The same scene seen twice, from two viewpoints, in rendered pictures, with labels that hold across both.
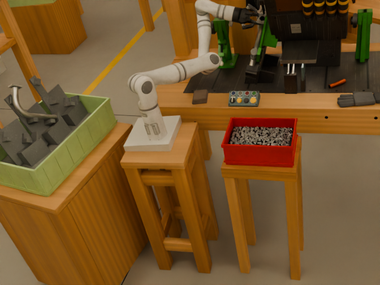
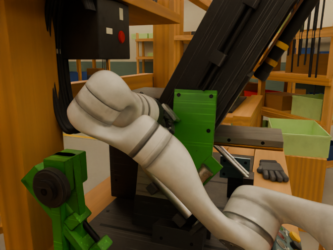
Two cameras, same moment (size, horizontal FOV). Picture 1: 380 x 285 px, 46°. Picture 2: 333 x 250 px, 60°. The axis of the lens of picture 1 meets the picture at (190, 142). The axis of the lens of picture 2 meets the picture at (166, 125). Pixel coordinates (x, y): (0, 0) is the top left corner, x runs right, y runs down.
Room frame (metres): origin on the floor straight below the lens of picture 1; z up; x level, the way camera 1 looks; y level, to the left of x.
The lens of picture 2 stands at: (2.20, 0.24, 1.35)
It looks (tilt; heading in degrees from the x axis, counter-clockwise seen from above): 13 degrees down; 265
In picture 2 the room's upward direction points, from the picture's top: straight up
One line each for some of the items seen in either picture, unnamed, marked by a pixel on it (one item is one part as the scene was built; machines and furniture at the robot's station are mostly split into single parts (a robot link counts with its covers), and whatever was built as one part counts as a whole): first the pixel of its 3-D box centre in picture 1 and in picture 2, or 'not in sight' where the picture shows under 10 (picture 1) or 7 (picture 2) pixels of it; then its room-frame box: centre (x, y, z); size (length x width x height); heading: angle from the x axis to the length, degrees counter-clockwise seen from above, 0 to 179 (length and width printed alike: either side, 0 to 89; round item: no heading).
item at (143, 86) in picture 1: (143, 92); not in sight; (1.79, 0.15, 1.14); 0.09 x 0.09 x 0.17; 33
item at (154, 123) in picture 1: (153, 120); not in sight; (1.79, 0.15, 0.98); 0.09 x 0.09 x 0.17; 65
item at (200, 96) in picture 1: (199, 96); not in sight; (2.01, -0.10, 0.91); 0.10 x 0.08 x 0.03; 167
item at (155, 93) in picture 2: (311, 30); (151, 139); (2.17, -0.76, 1.07); 0.30 x 0.18 x 0.34; 66
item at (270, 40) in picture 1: (270, 30); (194, 127); (2.06, -0.52, 1.17); 0.13 x 0.12 x 0.20; 66
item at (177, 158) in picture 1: (160, 144); not in sight; (1.79, 0.14, 0.83); 0.32 x 0.32 x 0.04; 70
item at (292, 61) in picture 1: (301, 43); (217, 134); (1.96, -0.64, 1.11); 0.39 x 0.16 x 0.03; 156
